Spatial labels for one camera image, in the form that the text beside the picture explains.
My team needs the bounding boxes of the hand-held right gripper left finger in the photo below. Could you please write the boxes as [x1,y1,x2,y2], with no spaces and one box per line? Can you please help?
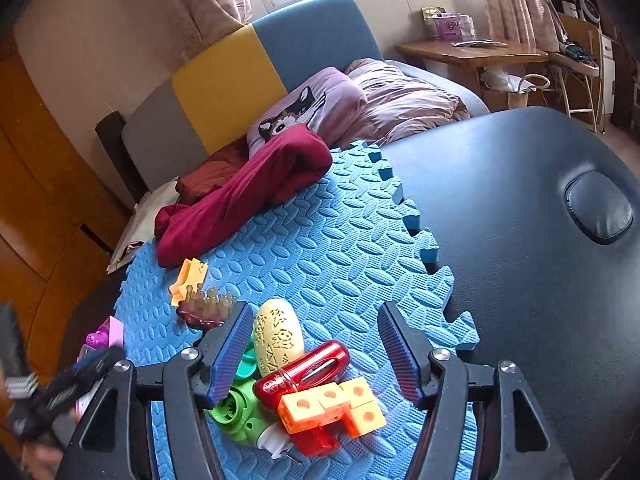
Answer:
[55,301,256,480]

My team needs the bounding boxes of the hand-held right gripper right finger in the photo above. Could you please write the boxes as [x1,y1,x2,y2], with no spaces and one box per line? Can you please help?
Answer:
[376,301,576,480]

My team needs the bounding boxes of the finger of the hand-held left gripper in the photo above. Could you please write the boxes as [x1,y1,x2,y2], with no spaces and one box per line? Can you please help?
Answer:
[35,346,126,411]

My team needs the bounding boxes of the brown toy comb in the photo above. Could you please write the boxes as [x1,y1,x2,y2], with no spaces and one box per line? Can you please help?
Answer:
[176,284,238,331]

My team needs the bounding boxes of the cream oval patterned toy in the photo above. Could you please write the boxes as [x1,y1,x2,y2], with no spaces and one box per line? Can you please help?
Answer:
[252,298,305,378]

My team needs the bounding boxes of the red transparent handle toy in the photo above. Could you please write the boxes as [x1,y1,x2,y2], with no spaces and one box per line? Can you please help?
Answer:
[254,340,350,408]

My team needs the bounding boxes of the orange plastic toy piece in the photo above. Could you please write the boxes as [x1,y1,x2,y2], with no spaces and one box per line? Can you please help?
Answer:
[170,258,208,307]

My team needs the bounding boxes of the orange cube blocks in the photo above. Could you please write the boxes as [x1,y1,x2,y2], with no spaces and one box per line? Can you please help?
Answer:
[277,377,387,438]

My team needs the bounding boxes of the teal plastic piece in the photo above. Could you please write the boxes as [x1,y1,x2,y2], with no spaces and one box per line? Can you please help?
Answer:
[235,342,261,380]

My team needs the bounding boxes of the green plastic toy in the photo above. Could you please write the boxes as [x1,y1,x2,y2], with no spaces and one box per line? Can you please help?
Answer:
[207,377,281,443]

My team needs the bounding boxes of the white plug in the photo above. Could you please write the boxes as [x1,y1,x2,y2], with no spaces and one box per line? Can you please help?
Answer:
[257,425,301,463]

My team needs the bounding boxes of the red plastic block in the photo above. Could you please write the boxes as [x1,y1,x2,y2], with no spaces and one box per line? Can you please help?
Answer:
[292,427,342,457]

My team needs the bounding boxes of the blue foam puzzle mat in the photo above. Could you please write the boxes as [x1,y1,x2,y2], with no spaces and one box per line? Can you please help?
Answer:
[114,141,481,480]

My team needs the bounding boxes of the maroon cloth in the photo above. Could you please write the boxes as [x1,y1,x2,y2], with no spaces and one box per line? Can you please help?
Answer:
[154,124,333,268]

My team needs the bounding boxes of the white cloth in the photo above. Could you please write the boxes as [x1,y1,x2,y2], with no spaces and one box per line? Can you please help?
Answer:
[107,177,181,275]

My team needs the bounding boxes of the wooden wardrobe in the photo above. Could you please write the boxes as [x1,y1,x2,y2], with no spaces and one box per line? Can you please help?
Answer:
[0,35,131,341]

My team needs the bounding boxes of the dark red quilted blanket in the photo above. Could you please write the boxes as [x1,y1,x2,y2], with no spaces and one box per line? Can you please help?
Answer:
[175,142,251,206]

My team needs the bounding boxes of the dark brown bedside panel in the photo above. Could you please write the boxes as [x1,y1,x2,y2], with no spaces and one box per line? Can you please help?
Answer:
[95,111,151,211]

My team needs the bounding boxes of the black face hole cushion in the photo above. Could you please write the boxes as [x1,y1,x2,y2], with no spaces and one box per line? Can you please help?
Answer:
[562,171,635,246]

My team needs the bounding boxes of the pink duvet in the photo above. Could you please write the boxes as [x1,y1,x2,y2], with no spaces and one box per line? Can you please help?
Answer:
[345,57,471,146]

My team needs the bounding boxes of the pink dog print pillow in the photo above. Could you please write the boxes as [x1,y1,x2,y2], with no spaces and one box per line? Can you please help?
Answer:
[246,67,368,158]

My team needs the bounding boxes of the blue yellow grey headboard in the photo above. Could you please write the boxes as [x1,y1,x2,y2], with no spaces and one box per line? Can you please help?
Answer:
[122,0,386,193]

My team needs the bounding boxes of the white plastic bag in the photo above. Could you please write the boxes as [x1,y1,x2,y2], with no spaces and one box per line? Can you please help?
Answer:
[480,70,526,93]

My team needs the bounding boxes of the wooden desk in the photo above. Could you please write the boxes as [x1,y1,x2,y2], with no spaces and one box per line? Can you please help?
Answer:
[396,39,551,111]

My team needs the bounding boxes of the papers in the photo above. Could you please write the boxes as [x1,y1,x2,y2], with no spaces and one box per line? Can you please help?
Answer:
[451,37,508,48]

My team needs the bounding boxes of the purple box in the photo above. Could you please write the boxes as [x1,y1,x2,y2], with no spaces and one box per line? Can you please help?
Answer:
[432,14,463,41]

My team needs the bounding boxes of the white cabinet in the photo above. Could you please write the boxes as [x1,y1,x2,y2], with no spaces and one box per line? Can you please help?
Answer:
[597,32,616,116]

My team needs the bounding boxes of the wooden folding chair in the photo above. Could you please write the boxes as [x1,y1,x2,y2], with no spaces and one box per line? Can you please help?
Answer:
[547,12,608,131]

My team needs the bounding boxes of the brown basket with white handle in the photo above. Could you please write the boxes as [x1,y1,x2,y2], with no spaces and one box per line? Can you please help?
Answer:
[482,74,551,113]

